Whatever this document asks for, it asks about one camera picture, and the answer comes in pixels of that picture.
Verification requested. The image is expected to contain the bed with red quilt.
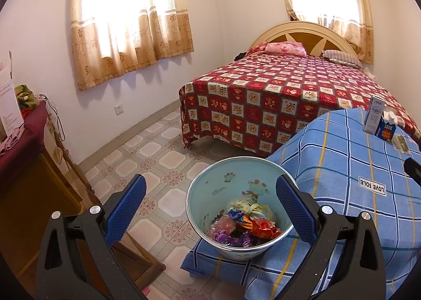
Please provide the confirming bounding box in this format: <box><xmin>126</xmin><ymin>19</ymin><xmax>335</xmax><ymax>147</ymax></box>
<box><xmin>178</xmin><ymin>53</ymin><xmax>421</xmax><ymax>157</ymax></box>

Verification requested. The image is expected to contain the wide beige patterned curtain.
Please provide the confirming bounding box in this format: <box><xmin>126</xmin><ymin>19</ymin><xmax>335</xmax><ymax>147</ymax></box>
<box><xmin>71</xmin><ymin>0</ymin><xmax>194</xmax><ymax>91</ymax></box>

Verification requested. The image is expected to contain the clear plastic packet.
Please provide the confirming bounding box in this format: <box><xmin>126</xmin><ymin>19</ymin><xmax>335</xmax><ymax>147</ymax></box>
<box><xmin>393</xmin><ymin>134</ymin><xmax>410</xmax><ymax>153</ymax></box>

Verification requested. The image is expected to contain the pale green plastic bag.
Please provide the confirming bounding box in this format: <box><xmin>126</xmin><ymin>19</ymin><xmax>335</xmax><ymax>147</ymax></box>
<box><xmin>228</xmin><ymin>197</ymin><xmax>276</xmax><ymax>222</ymax></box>

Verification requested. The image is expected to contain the white tall carton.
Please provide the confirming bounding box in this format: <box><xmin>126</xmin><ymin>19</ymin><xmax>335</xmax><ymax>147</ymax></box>
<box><xmin>363</xmin><ymin>95</ymin><xmax>386</xmax><ymax>134</ymax></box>

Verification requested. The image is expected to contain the green cloth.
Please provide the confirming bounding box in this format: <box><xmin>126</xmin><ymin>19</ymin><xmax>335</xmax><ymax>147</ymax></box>
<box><xmin>14</xmin><ymin>84</ymin><xmax>35</xmax><ymax>111</ymax></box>

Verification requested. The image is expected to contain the beige curtain with valance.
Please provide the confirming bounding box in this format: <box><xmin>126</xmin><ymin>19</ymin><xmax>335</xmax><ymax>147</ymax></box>
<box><xmin>273</xmin><ymin>0</ymin><xmax>374</xmax><ymax>64</ymax></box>

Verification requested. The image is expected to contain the striped pillow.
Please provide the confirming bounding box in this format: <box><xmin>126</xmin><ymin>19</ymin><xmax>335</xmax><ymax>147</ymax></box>
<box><xmin>322</xmin><ymin>50</ymin><xmax>362</xmax><ymax>68</ymax></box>

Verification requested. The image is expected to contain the pink pillow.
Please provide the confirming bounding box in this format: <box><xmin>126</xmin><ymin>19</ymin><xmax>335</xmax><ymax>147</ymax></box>
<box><xmin>265</xmin><ymin>41</ymin><xmax>308</xmax><ymax>56</ymax></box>

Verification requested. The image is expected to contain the wooden chair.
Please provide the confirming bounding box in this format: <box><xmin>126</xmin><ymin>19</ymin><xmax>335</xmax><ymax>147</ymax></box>
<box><xmin>43</xmin><ymin>112</ymin><xmax>167</xmax><ymax>287</ymax></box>

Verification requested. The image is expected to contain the maroon cloth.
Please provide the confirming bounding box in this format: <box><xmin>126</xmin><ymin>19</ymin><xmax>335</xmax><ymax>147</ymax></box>
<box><xmin>0</xmin><ymin>102</ymin><xmax>48</xmax><ymax>175</ymax></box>

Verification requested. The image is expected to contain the blue milk carton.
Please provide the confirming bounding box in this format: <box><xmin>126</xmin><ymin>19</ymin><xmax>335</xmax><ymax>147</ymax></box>
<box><xmin>375</xmin><ymin>111</ymin><xmax>397</xmax><ymax>141</ymax></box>

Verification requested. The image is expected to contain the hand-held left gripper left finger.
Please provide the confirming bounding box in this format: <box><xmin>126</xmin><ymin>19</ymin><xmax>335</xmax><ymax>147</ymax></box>
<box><xmin>36</xmin><ymin>174</ymin><xmax>147</xmax><ymax>300</ymax></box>

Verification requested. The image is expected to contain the white paper box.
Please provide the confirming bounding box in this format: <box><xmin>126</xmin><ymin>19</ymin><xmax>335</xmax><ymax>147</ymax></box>
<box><xmin>0</xmin><ymin>51</ymin><xmax>25</xmax><ymax>137</ymax></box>

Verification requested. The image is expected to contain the blue plaid tablecloth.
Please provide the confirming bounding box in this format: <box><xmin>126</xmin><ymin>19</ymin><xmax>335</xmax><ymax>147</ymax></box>
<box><xmin>180</xmin><ymin>107</ymin><xmax>421</xmax><ymax>300</ymax></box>

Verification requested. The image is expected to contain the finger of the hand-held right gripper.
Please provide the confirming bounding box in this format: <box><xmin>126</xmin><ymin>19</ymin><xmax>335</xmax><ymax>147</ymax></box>
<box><xmin>404</xmin><ymin>157</ymin><xmax>421</xmax><ymax>186</ymax></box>

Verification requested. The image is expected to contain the pink cloth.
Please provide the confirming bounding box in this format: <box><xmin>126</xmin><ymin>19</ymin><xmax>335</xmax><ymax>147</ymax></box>
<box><xmin>0</xmin><ymin>127</ymin><xmax>26</xmax><ymax>156</ymax></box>

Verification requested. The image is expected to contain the orange plastic bag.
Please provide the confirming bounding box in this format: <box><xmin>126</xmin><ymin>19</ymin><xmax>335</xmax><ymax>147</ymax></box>
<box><xmin>250</xmin><ymin>217</ymin><xmax>282</xmax><ymax>239</ymax></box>

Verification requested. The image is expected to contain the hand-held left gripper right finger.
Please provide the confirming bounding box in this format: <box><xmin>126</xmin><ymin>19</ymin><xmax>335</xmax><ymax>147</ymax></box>
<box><xmin>275</xmin><ymin>175</ymin><xmax>387</xmax><ymax>300</ymax></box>

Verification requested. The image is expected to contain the cream wooden headboard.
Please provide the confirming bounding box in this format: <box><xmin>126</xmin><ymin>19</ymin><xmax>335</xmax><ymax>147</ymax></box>
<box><xmin>247</xmin><ymin>21</ymin><xmax>359</xmax><ymax>57</ymax></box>

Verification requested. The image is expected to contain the light blue trash bin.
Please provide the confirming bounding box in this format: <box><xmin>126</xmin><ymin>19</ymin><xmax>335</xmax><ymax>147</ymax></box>
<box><xmin>186</xmin><ymin>157</ymin><xmax>295</xmax><ymax>262</ymax></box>

